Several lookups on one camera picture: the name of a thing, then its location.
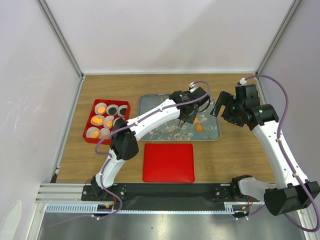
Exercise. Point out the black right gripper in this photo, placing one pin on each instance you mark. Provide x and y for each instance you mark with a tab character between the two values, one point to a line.
224	98

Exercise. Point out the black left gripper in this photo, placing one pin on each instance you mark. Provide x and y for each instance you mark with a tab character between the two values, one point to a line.
189	119

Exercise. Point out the red box lid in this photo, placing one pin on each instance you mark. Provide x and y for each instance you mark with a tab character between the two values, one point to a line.
168	163

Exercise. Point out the red cookie box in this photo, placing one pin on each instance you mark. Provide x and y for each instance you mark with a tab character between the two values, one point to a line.
103	117

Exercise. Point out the orange round waffle cookie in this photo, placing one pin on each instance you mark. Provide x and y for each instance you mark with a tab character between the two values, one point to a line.
95	134

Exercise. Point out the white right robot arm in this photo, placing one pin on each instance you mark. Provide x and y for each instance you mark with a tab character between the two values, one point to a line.
292	189

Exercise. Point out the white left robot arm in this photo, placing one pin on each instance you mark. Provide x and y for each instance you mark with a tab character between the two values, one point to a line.
121	144

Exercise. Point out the orange swirl cookie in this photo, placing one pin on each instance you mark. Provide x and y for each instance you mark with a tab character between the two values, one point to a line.
199	128

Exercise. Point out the floral metal serving tray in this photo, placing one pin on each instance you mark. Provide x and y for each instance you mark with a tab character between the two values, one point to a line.
170	131

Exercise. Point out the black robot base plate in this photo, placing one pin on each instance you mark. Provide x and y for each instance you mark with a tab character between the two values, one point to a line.
177	196

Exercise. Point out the white cable duct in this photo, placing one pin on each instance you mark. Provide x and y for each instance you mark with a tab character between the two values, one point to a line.
95	208

